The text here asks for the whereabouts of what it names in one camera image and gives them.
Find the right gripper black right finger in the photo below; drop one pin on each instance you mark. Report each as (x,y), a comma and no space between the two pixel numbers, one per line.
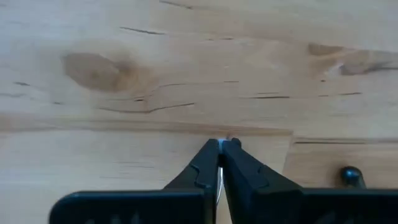
(264,202)

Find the thin black makeup brush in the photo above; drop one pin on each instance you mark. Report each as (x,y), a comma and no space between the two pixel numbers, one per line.
(221,142)

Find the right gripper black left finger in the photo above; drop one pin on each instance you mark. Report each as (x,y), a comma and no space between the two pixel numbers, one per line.
(186,205)

